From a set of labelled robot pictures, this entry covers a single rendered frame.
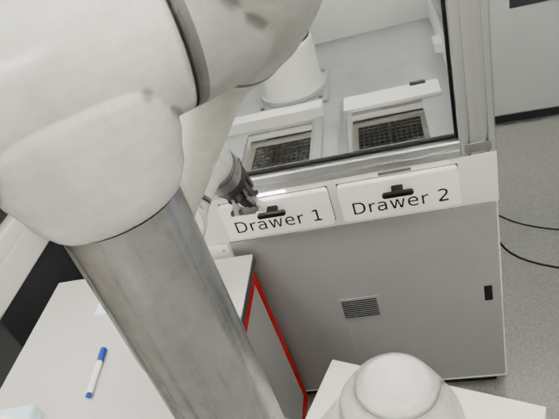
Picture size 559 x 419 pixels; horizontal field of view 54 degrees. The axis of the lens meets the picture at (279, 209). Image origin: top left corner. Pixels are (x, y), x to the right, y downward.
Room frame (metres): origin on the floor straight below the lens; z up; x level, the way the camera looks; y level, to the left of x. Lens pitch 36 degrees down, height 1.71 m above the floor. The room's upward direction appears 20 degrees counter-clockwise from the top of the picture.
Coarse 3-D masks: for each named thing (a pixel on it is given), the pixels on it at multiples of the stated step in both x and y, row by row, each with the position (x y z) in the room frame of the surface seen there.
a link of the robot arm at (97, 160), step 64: (0, 0) 0.34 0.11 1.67; (64, 0) 0.34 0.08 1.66; (128, 0) 0.35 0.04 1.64; (0, 64) 0.32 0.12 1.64; (64, 64) 0.32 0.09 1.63; (128, 64) 0.33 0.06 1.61; (0, 128) 0.31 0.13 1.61; (64, 128) 0.32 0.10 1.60; (128, 128) 0.33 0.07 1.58; (0, 192) 0.31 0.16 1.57; (64, 192) 0.31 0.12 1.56; (128, 192) 0.32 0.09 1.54; (128, 256) 0.33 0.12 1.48; (192, 256) 0.35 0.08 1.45; (128, 320) 0.33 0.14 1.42; (192, 320) 0.33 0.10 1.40; (192, 384) 0.32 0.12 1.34; (256, 384) 0.34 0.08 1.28
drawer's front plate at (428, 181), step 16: (384, 176) 1.08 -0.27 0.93; (400, 176) 1.05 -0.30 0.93; (416, 176) 1.04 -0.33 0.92; (432, 176) 1.03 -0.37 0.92; (448, 176) 1.02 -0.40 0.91; (352, 192) 1.09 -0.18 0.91; (368, 192) 1.07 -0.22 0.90; (384, 192) 1.06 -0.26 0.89; (416, 192) 1.04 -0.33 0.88; (432, 192) 1.03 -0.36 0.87; (448, 192) 1.02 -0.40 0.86; (352, 208) 1.09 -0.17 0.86; (368, 208) 1.08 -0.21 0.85; (400, 208) 1.05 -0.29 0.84; (416, 208) 1.04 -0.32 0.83; (432, 208) 1.03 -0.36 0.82
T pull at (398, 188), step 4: (392, 188) 1.04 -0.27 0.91; (396, 188) 1.04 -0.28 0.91; (400, 188) 1.03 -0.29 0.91; (388, 192) 1.03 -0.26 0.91; (392, 192) 1.03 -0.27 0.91; (396, 192) 1.02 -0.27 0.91; (400, 192) 1.02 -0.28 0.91; (404, 192) 1.01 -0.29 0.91; (408, 192) 1.01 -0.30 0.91; (412, 192) 1.01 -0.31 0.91; (384, 196) 1.03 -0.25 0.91; (388, 196) 1.03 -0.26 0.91; (392, 196) 1.02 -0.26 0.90; (396, 196) 1.02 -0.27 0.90; (400, 196) 1.02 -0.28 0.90
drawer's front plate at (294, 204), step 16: (304, 192) 1.13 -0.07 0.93; (320, 192) 1.11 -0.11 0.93; (224, 208) 1.18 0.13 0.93; (288, 208) 1.14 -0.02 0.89; (304, 208) 1.12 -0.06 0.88; (320, 208) 1.11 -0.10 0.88; (224, 224) 1.19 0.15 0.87; (240, 224) 1.18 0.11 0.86; (256, 224) 1.16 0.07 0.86; (288, 224) 1.14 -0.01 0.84; (304, 224) 1.13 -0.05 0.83; (320, 224) 1.11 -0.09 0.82
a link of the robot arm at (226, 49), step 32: (192, 0) 0.36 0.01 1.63; (224, 0) 0.36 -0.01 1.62; (256, 0) 0.35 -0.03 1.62; (288, 0) 0.36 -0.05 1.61; (320, 0) 0.39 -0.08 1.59; (192, 32) 0.35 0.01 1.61; (224, 32) 0.35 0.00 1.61; (256, 32) 0.36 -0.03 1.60; (288, 32) 0.38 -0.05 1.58; (192, 64) 0.35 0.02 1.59; (224, 64) 0.36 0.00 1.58; (256, 64) 0.38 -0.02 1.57
